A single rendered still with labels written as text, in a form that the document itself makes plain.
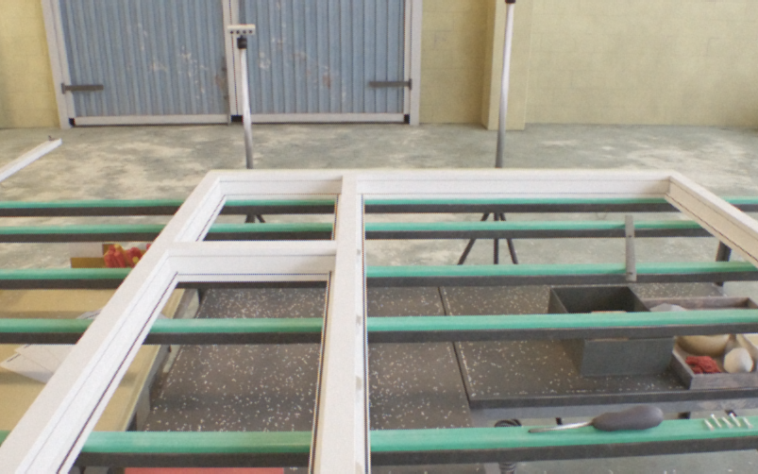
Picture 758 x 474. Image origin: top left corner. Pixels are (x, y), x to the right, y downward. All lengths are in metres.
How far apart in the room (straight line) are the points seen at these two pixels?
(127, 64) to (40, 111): 1.22
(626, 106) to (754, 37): 1.65
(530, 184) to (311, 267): 0.85
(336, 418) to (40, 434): 0.39
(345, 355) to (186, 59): 6.36
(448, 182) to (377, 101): 5.14
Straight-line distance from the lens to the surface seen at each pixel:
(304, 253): 1.39
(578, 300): 1.87
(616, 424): 1.01
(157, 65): 7.30
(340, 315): 1.11
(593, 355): 1.61
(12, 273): 1.65
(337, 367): 0.98
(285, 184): 1.93
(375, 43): 6.97
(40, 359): 1.72
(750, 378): 1.75
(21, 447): 0.94
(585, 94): 7.56
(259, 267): 1.42
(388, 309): 1.85
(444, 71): 7.13
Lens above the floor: 1.48
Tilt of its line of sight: 22 degrees down
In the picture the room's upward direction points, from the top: straight up
